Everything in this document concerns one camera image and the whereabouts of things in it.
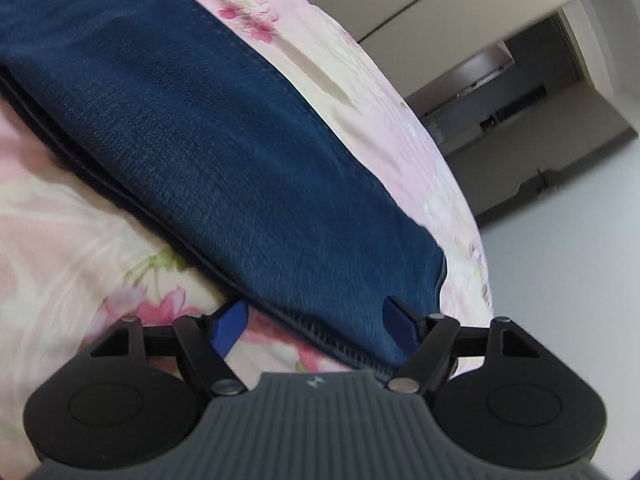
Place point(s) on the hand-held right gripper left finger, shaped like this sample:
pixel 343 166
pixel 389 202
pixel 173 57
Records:
pixel 230 329

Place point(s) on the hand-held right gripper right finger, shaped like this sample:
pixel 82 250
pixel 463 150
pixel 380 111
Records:
pixel 399 322

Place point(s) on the blue denim pants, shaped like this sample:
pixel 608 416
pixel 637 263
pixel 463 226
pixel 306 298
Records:
pixel 200 135

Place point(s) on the pink floral quilt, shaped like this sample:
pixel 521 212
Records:
pixel 50 240

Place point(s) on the beige room door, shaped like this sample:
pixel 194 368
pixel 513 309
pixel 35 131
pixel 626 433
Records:
pixel 540 160

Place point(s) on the beige wardrobe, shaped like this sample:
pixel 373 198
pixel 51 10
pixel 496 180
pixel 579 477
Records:
pixel 425 5

